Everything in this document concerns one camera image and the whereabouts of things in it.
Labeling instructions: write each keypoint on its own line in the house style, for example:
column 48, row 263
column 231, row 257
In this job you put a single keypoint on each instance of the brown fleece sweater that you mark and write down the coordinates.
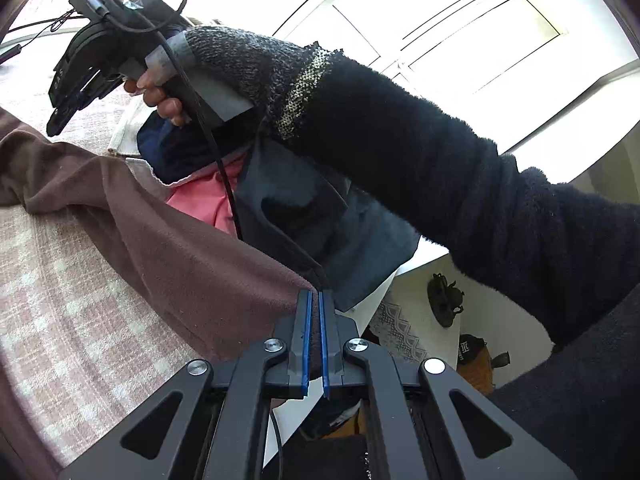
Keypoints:
column 175, row 260

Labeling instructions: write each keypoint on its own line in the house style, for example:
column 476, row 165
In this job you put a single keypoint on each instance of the black wall object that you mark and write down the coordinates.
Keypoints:
column 442, row 300

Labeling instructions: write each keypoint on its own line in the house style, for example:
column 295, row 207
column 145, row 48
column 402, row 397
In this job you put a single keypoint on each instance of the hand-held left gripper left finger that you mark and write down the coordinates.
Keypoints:
column 306, row 350

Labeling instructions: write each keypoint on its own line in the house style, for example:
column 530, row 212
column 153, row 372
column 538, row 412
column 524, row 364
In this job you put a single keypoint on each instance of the white lace cloth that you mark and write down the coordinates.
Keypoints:
column 397, row 332

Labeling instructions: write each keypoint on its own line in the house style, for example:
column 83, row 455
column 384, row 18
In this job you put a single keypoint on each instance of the person's right hand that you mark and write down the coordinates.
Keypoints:
column 165, row 105

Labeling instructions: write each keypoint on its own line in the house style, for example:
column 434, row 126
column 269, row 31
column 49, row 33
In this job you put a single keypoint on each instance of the navy garment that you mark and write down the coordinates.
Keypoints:
column 180, row 150

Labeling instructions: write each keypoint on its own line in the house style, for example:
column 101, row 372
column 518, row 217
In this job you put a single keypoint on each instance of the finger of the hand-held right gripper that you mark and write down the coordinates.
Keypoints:
column 67, row 80
column 70, row 112

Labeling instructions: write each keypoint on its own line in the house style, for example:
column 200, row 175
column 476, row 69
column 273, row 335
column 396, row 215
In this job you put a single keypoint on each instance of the pink plaid blanket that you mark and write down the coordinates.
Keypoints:
column 75, row 310

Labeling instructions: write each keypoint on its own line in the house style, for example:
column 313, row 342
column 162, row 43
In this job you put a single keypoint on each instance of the pink garment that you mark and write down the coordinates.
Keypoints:
column 200, row 195

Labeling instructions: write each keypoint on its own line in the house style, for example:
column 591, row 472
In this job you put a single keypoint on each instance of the dark grey garment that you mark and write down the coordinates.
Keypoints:
column 310, row 220

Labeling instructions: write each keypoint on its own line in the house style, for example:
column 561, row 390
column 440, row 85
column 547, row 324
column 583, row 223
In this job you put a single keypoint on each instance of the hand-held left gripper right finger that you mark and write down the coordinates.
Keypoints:
column 325, row 355

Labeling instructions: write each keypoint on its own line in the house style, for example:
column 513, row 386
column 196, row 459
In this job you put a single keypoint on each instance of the person's right forearm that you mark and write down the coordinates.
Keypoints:
column 400, row 150

